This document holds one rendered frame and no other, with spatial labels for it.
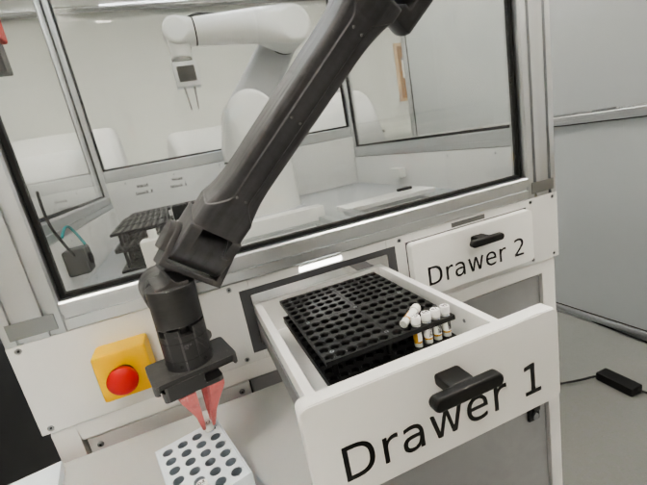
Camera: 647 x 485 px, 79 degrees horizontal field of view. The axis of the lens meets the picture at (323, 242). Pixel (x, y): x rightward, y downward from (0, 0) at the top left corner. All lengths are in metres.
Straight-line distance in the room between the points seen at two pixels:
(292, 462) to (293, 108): 0.43
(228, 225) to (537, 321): 0.35
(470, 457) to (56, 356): 0.87
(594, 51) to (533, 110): 1.29
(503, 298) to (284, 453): 0.58
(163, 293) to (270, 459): 0.26
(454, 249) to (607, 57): 1.52
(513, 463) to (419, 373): 0.83
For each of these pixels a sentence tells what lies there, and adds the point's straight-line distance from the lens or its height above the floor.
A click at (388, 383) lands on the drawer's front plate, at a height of 0.92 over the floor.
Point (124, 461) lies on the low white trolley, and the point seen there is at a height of 0.76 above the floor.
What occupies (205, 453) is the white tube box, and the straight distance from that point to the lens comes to 0.58.
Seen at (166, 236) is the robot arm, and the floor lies 1.07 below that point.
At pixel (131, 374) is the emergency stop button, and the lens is 0.62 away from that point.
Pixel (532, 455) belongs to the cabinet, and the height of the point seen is 0.29.
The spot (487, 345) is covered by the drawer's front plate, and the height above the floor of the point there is 0.92.
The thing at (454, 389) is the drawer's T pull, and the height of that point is 0.91.
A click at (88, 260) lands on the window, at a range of 0.66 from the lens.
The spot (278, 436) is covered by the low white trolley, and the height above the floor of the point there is 0.76.
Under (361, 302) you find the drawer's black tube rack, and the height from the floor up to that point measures 0.90.
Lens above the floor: 1.14
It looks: 14 degrees down
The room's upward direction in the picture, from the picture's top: 11 degrees counter-clockwise
